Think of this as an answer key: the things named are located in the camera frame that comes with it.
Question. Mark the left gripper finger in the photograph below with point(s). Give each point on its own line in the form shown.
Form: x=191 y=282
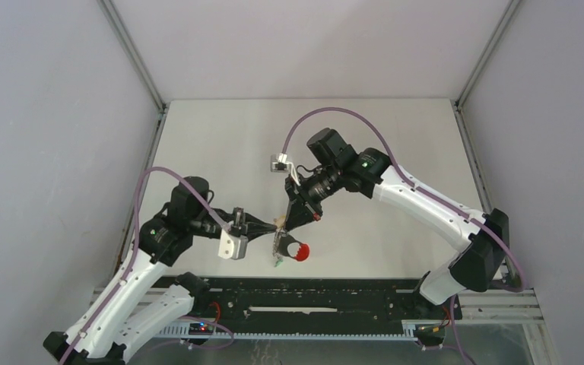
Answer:
x=256 y=234
x=254 y=224

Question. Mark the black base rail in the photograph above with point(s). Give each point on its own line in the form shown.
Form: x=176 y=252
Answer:
x=289 y=306

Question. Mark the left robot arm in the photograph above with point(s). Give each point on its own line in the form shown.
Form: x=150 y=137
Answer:
x=111 y=332

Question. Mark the metal keyring holder red handle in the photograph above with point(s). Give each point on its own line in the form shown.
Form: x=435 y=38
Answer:
x=286 y=246

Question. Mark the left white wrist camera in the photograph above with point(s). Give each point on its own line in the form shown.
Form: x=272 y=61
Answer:
x=233 y=243

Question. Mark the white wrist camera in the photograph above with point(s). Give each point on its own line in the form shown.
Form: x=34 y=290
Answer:
x=280 y=163
x=233 y=243

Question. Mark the electronics board with leds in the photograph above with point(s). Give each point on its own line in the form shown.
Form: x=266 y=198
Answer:
x=199 y=328

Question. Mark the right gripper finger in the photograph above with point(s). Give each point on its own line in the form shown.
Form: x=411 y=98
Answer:
x=294 y=213
x=311 y=213

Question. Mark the yellow tag key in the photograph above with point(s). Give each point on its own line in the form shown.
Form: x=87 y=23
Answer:
x=280 y=221

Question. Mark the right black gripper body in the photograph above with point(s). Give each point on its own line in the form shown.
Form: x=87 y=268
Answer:
x=301 y=200

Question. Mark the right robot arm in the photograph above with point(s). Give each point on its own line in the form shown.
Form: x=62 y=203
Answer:
x=479 y=239

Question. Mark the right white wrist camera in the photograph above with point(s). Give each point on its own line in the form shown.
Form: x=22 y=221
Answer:
x=280 y=163

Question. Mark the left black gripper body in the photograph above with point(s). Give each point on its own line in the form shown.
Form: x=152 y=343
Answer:
x=239 y=223

